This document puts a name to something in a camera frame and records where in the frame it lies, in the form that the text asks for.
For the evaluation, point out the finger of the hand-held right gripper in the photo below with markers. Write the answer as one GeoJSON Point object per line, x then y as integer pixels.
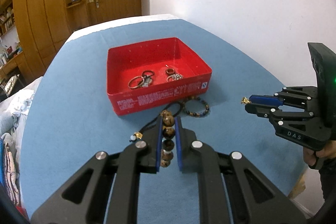
{"type": "Point", "coordinates": [265, 100]}
{"type": "Point", "coordinates": [260, 109]}

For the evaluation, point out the person's right hand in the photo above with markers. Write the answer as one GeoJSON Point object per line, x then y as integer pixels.
{"type": "Point", "coordinates": [307, 158]}

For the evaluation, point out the red rectangular box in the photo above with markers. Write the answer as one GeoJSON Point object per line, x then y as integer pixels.
{"type": "Point", "coordinates": [147, 103]}

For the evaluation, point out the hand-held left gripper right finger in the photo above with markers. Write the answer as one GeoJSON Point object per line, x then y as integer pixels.
{"type": "Point", "coordinates": [179, 145]}

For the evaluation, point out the wooden wardrobe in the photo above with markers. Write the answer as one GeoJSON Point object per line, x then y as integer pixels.
{"type": "Point", "coordinates": [39, 3]}

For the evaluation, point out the chair with patterned cushion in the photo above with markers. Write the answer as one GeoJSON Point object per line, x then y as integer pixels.
{"type": "Point", "coordinates": [9, 85]}

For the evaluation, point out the small red box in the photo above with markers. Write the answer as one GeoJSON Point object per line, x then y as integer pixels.
{"type": "Point", "coordinates": [9, 50]}

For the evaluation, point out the thin silver bangle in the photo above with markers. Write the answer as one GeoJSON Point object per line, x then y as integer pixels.
{"type": "Point", "coordinates": [168, 79]}

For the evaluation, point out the striped folded clothes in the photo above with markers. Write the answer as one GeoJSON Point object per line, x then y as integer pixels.
{"type": "Point", "coordinates": [9, 171]}

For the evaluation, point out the light blue bedding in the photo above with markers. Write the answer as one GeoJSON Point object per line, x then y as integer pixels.
{"type": "Point", "coordinates": [18, 108]}

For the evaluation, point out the person's right forearm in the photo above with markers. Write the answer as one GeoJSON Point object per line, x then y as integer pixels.
{"type": "Point", "coordinates": [328, 187]}

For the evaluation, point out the small gold pendant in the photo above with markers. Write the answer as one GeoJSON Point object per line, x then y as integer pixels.
{"type": "Point", "coordinates": [245, 101]}

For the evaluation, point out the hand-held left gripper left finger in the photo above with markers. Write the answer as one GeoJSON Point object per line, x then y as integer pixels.
{"type": "Point", "coordinates": [158, 145]}

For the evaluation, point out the wooden desk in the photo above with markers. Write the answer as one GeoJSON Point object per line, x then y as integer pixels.
{"type": "Point", "coordinates": [11, 64]}

